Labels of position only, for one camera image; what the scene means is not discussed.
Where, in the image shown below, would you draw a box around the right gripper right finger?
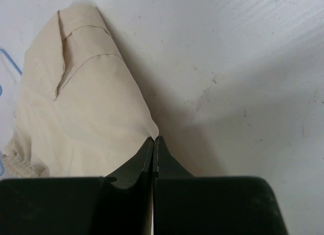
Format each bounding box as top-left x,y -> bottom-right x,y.
153,137 -> 288,234

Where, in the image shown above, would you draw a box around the beige trousers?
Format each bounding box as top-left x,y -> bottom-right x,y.
2,4 -> 159,178

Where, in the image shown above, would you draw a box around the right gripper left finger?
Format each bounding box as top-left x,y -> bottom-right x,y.
1,138 -> 154,234

